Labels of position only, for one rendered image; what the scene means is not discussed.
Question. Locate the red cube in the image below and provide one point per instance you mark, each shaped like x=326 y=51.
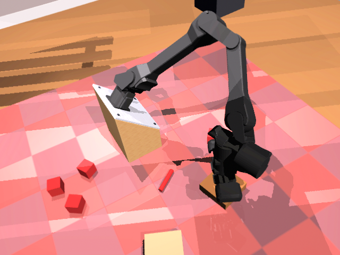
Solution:
x=209 y=138
x=87 y=168
x=55 y=186
x=75 y=203

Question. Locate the red cylinder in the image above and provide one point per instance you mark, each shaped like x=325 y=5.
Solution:
x=169 y=174

